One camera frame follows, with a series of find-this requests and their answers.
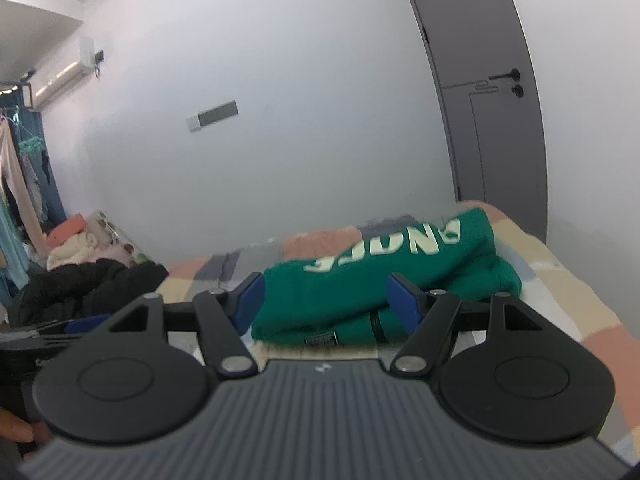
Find person's left hand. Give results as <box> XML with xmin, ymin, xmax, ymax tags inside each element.
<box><xmin>0</xmin><ymin>406</ymin><xmax>49</xmax><ymax>444</ymax></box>

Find green zip hoodie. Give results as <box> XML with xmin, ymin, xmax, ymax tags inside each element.
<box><xmin>250</xmin><ymin>207</ymin><xmax>523</xmax><ymax>348</ymax></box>

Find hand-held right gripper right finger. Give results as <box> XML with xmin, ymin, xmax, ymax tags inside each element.
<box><xmin>387</xmin><ymin>272</ymin><xmax>543</xmax><ymax>378</ymax></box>

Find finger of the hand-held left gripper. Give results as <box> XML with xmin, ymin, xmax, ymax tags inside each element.
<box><xmin>35</xmin><ymin>312</ymin><xmax>113</xmax><ymax>343</ymax></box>

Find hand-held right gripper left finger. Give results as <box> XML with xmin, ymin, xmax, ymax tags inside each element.
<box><xmin>107</xmin><ymin>271</ymin><xmax>265</xmax><ymax>378</ymax></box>

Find white air conditioner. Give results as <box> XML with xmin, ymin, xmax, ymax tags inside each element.
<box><xmin>22</xmin><ymin>35</ymin><xmax>96</xmax><ymax>111</ymax></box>

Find black padded jacket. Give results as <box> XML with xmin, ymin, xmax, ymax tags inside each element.
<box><xmin>10</xmin><ymin>259</ymin><xmax>169</xmax><ymax>331</ymax></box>

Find grey wall panel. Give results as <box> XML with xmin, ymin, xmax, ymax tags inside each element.
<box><xmin>198</xmin><ymin>101</ymin><xmax>239</xmax><ymax>128</ymax></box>

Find pile of cream soft things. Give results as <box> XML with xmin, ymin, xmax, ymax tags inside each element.
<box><xmin>46</xmin><ymin>210</ymin><xmax>151</xmax><ymax>272</ymax></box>

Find patchwork bed sheet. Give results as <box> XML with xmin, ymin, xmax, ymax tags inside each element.
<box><xmin>132</xmin><ymin>200</ymin><xmax>640</xmax><ymax>466</ymax></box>

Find grey door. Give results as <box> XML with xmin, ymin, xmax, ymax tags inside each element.
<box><xmin>394</xmin><ymin>0</ymin><xmax>549</xmax><ymax>243</ymax></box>

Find beige hanging garment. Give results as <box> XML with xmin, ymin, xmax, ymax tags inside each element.
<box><xmin>0</xmin><ymin>120</ymin><xmax>48</xmax><ymax>256</ymax></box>

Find green peg hanger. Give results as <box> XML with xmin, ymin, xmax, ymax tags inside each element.
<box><xmin>17</xmin><ymin>107</ymin><xmax>46</xmax><ymax>156</ymax></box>

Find pink box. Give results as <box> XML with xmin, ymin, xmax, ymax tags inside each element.
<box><xmin>50</xmin><ymin>214</ymin><xmax>86</xmax><ymax>245</ymax></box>

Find dark blue curtain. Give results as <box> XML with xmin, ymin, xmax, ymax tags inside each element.
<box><xmin>30</xmin><ymin>110</ymin><xmax>68</xmax><ymax>226</ymax></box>

